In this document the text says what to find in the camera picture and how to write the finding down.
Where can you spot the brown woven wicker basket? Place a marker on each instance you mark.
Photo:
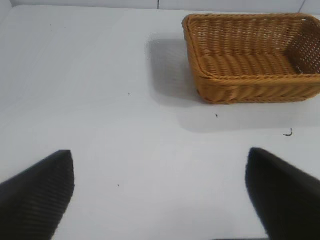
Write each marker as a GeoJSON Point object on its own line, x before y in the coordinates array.
{"type": "Point", "coordinates": [250, 65]}

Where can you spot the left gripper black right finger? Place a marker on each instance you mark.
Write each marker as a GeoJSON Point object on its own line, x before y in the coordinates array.
{"type": "Point", "coordinates": [285, 197]}

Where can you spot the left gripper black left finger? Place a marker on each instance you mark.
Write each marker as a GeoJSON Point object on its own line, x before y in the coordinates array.
{"type": "Point", "coordinates": [35, 197]}

